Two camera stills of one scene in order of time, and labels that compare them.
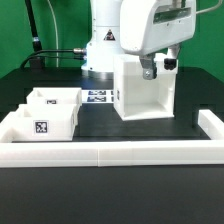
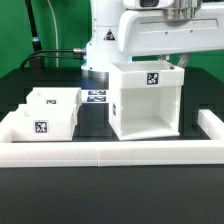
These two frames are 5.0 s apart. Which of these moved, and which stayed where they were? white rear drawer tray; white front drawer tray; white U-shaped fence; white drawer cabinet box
Moved: white drawer cabinet box
Stayed: white front drawer tray; white rear drawer tray; white U-shaped fence
